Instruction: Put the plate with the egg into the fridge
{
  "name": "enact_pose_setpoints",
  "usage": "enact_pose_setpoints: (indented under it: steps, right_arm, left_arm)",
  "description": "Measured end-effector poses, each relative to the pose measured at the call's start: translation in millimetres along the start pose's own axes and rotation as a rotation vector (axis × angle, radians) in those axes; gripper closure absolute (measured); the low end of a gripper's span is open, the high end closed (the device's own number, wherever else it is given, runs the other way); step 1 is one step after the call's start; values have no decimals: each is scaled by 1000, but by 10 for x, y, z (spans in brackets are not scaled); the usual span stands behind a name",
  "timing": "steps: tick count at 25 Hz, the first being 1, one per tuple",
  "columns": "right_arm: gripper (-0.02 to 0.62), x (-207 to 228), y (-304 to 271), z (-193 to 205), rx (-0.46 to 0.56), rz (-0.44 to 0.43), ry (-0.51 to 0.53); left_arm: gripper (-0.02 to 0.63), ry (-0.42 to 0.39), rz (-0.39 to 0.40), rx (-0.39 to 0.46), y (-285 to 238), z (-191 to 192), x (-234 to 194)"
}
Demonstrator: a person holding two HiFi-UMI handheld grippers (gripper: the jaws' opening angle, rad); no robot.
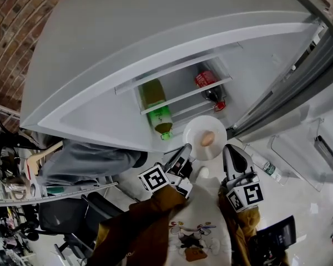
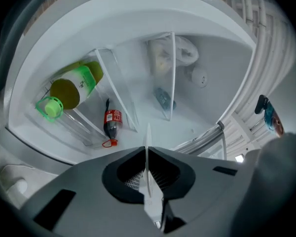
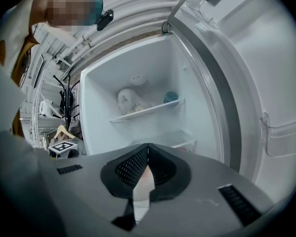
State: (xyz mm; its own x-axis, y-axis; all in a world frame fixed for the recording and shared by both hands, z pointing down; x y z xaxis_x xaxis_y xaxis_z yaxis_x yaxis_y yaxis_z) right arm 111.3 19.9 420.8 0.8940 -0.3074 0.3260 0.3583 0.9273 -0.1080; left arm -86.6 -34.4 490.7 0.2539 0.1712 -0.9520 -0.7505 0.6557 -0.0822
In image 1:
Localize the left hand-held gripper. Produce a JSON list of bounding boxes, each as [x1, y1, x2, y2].
[[137, 142, 195, 200]]

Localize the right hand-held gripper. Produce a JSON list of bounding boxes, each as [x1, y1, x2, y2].
[[218, 144, 265, 213]]

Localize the white round plate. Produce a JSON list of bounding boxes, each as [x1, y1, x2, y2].
[[182, 115, 228, 161]]

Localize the brown egg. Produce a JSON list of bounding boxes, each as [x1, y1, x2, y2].
[[200, 131, 214, 146]]

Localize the white refrigerator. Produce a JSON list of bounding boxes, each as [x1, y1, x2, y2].
[[19, 0, 333, 193]]

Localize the person's left forearm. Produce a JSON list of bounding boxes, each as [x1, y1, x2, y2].
[[127, 186, 189, 224]]

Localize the person's right forearm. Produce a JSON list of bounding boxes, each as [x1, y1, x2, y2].
[[218, 192, 261, 243]]

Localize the person's white shoe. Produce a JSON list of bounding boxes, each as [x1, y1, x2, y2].
[[196, 166, 210, 179]]

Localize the clear water bottle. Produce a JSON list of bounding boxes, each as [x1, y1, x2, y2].
[[249, 147, 284, 183]]

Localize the green tea bottle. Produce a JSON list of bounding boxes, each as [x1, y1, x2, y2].
[[138, 78, 174, 142]]

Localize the white cartoon print sweatshirt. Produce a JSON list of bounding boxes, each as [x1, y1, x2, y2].
[[166, 188, 239, 266]]

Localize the red label cola bottle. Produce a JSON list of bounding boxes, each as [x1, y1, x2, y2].
[[194, 70, 227, 112]]

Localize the grey sweater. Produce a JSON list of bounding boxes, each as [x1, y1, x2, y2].
[[37, 137, 148, 187]]

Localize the mustard brown jacket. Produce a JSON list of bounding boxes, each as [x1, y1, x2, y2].
[[85, 186, 289, 266]]

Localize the white metal shelving rack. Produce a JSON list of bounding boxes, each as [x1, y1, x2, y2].
[[0, 101, 120, 207]]

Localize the black office chair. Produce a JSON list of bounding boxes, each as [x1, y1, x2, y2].
[[37, 191, 124, 260]]

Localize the wooden clothes hanger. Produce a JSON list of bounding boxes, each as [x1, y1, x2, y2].
[[26, 139, 64, 180]]

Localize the coiled beige cable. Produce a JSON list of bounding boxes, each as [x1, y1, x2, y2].
[[4, 176, 28, 201]]

